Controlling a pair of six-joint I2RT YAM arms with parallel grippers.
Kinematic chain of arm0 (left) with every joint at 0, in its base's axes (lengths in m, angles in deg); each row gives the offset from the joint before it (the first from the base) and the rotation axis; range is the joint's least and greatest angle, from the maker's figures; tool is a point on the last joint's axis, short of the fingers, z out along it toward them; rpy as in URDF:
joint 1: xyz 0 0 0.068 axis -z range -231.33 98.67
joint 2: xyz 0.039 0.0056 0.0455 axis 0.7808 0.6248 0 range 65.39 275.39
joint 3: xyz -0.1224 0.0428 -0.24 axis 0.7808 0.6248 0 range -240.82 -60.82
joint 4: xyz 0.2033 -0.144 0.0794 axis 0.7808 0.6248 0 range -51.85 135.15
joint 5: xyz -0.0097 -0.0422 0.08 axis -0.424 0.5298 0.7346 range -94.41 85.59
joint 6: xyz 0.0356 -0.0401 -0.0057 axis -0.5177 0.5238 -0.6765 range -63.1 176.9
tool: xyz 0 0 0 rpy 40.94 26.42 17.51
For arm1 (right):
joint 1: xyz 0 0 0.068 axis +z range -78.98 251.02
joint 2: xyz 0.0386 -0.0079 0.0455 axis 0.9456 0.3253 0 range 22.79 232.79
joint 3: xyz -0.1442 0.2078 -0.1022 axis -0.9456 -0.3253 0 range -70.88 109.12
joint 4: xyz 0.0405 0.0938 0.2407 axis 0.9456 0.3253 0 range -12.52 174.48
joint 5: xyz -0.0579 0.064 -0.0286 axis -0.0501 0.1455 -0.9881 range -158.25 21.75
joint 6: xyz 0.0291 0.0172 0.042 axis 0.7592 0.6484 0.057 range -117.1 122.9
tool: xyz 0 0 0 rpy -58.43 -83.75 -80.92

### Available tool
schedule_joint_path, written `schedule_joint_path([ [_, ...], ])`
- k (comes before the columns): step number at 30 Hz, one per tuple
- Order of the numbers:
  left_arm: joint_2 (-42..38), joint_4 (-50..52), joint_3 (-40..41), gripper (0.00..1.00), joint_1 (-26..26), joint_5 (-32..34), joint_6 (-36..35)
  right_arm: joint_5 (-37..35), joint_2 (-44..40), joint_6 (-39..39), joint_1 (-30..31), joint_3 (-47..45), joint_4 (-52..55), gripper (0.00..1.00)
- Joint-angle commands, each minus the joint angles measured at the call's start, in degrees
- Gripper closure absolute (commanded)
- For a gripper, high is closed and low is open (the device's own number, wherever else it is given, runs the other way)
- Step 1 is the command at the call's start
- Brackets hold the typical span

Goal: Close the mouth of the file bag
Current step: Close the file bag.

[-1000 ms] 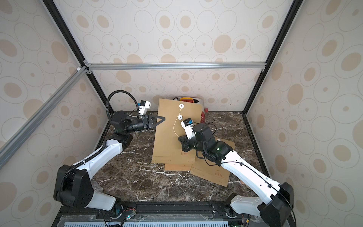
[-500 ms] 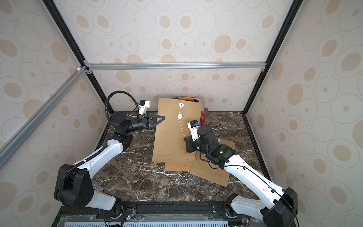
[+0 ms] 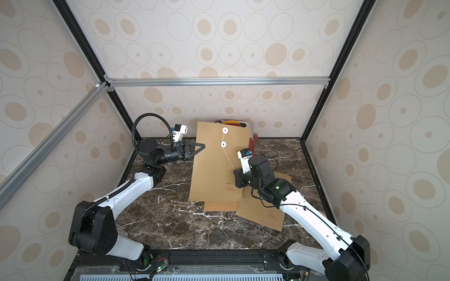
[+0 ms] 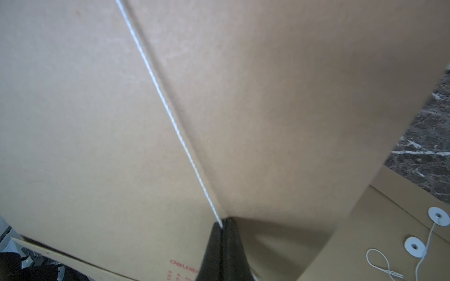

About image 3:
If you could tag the brown file envelope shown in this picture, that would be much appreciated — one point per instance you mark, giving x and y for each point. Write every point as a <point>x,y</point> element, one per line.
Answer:
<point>212,176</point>
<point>221,206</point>
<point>252,209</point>

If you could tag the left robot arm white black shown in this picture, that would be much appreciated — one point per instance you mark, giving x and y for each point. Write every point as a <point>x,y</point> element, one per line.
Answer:
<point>93,228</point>

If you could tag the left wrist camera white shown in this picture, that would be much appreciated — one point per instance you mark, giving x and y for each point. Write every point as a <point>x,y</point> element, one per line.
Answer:
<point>178,132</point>

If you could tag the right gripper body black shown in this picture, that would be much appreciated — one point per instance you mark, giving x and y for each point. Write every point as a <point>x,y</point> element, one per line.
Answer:
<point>241,178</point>

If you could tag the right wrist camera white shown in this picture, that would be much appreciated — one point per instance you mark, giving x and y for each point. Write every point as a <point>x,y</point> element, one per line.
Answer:
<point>244,155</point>

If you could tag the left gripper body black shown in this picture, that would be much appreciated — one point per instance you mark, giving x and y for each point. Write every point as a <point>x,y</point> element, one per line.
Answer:
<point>179,154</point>

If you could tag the horizontal aluminium rail back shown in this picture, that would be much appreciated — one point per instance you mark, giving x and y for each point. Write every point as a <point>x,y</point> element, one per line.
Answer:
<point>219,81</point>

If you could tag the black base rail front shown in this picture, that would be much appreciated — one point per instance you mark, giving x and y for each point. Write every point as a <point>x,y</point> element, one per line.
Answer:
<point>198,265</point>

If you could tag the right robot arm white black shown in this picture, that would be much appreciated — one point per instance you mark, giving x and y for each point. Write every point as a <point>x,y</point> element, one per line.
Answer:
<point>341,257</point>

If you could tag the diagonal aluminium rail left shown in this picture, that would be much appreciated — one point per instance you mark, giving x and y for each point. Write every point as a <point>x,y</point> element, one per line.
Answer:
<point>22,173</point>

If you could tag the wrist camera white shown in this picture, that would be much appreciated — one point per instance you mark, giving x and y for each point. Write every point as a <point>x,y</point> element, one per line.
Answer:
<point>244,155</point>
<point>178,132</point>

